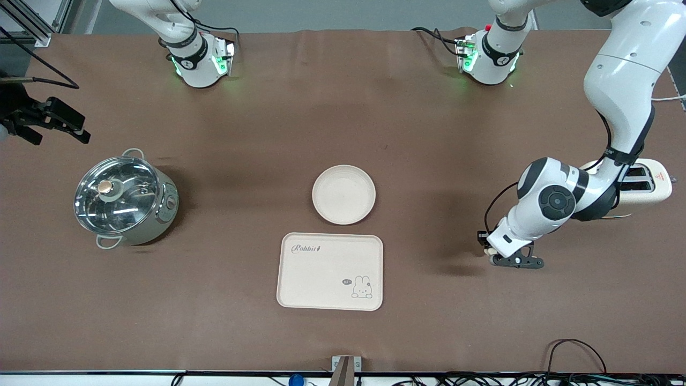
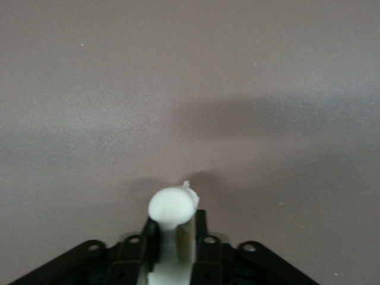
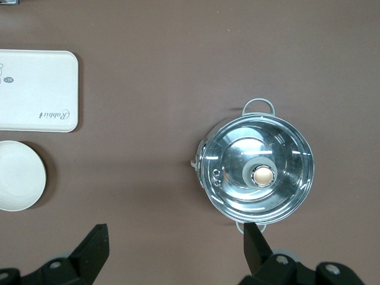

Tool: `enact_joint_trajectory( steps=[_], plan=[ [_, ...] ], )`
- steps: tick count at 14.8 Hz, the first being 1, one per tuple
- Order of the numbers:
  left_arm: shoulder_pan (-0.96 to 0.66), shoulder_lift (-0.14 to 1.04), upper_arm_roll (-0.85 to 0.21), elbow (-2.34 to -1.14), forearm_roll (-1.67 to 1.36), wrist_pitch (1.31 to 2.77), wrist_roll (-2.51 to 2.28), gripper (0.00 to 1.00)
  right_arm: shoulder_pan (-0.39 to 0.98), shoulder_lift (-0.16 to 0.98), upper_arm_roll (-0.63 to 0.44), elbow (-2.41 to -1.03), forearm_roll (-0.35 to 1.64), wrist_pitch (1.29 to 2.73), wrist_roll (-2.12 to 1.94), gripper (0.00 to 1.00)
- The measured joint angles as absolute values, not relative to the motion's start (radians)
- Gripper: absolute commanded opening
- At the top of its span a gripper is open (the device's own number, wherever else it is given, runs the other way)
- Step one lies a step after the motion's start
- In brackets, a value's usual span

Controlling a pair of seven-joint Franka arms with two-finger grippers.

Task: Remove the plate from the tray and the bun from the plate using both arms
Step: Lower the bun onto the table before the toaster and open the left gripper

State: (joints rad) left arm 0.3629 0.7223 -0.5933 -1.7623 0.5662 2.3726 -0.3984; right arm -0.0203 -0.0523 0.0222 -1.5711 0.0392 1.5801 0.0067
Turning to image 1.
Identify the cream round plate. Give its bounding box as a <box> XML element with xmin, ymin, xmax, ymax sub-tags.
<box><xmin>312</xmin><ymin>165</ymin><xmax>377</xmax><ymax>226</ymax></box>

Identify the glass pot lid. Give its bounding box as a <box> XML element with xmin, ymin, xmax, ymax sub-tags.
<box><xmin>74</xmin><ymin>155</ymin><xmax>161</xmax><ymax>235</ymax></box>

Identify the brown table cover cloth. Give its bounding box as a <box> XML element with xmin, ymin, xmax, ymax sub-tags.
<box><xmin>0</xmin><ymin>27</ymin><xmax>686</xmax><ymax>374</ymax></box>

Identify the steel electric cooking pot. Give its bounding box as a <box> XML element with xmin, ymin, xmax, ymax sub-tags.
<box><xmin>74</xmin><ymin>149</ymin><xmax>180</xmax><ymax>250</ymax></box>

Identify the cream two-slot toaster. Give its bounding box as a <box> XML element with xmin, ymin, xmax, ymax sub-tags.
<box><xmin>581</xmin><ymin>158</ymin><xmax>674</xmax><ymax>219</ymax></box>

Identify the beige rabbit print tray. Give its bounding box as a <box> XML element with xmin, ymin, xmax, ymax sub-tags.
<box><xmin>276</xmin><ymin>232</ymin><xmax>384</xmax><ymax>312</ymax></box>

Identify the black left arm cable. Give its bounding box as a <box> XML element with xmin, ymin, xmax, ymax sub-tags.
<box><xmin>483</xmin><ymin>107</ymin><xmax>615</xmax><ymax>236</ymax></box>

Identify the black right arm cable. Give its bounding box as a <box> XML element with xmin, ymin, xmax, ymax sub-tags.
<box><xmin>0</xmin><ymin>24</ymin><xmax>80</xmax><ymax>90</ymax></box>

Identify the aluminium frame profile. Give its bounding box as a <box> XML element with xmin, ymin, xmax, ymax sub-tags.
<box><xmin>0</xmin><ymin>0</ymin><xmax>74</xmax><ymax>47</ymax></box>

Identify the black looped cable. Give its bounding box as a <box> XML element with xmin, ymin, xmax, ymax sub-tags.
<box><xmin>546</xmin><ymin>338</ymin><xmax>608</xmax><ymax>376</ymax></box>

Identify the black cable bundle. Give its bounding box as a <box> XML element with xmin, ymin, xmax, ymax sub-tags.
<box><xmin>394</xmin><ymin>372</ymin><xmax>686</xmax><ymax>386</ymax></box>

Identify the black arm base cable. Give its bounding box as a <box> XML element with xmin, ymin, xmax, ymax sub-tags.
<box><xmin>411</xmin><ymin>26</ymin><xmax>463</xmax><ymax>57</ymax></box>
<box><xmin>190</xmin><ymin>19</ymin><xmax>241</xmax><ymax>54</ymax></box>

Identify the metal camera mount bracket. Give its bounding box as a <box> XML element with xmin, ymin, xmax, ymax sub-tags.
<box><xmin>331</xmin><ymin>355</ymin><xmax>362</xmax><ymax>386</ymax></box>

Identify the white toaster cord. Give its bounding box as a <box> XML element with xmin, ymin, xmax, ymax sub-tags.
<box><xmin>651</xmin><ymin>94</ymin><xmax>686</xmax><ymax>112</ymax></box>

